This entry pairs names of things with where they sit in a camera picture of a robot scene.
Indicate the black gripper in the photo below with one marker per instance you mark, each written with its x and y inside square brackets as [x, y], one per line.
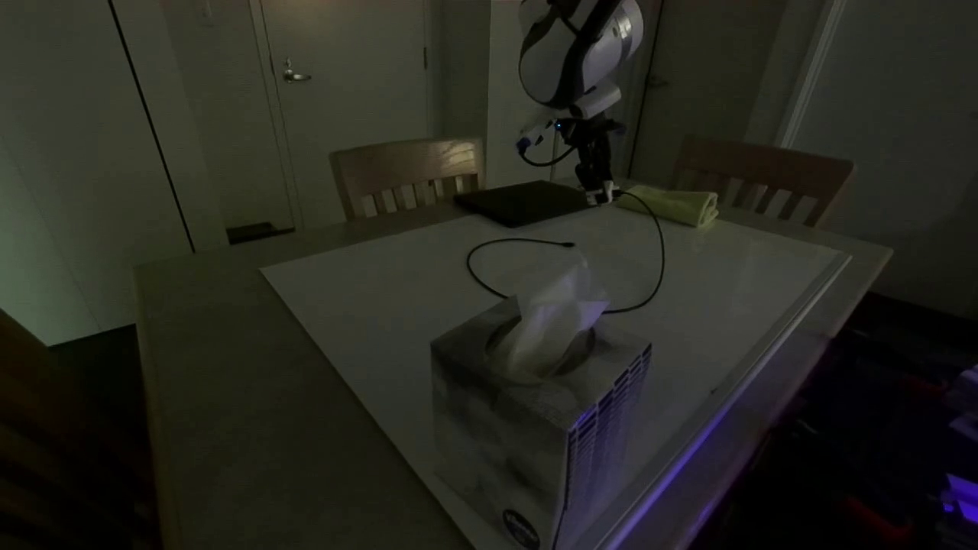
[588, 140]

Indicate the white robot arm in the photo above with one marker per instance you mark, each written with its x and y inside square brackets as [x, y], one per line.
[613, 39]

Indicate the yellow folded cloth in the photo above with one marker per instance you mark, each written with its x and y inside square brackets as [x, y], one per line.
[674, 204]

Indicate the white tissue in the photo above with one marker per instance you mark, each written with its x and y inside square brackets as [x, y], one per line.
[552, 316]

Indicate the wooden chair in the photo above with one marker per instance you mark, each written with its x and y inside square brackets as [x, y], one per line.
[767, 185]
[407, 179]

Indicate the white table mat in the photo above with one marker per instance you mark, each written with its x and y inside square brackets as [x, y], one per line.
[386, 293]

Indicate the grey door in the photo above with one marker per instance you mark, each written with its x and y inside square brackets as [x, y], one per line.
[348, 110]

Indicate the grey tissue box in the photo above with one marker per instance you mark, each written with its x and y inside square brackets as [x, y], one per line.
[522, 447]

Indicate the black floor object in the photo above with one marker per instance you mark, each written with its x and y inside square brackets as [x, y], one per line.
[262, 232]

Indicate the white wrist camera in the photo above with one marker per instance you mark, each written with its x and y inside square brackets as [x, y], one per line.
[537, 136]

